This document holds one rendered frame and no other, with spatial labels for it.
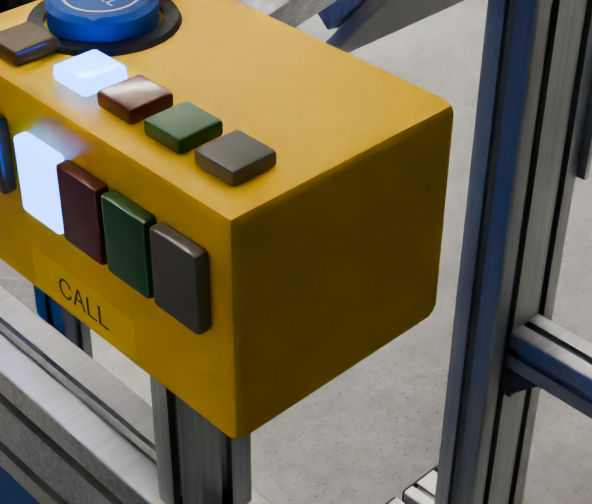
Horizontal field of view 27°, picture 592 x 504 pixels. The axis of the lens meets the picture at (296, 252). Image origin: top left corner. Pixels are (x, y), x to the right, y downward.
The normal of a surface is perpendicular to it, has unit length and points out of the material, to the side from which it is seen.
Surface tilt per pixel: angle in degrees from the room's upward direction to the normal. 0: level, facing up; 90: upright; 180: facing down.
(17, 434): 90
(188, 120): 0
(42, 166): 90
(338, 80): 0
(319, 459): 0
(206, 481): 90
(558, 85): 90
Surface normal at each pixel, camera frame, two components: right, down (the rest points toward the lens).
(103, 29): 0.15, 0.58
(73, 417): 0.01, -0.81
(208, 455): 0.70, 0.43
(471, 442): -0.72, 0.41
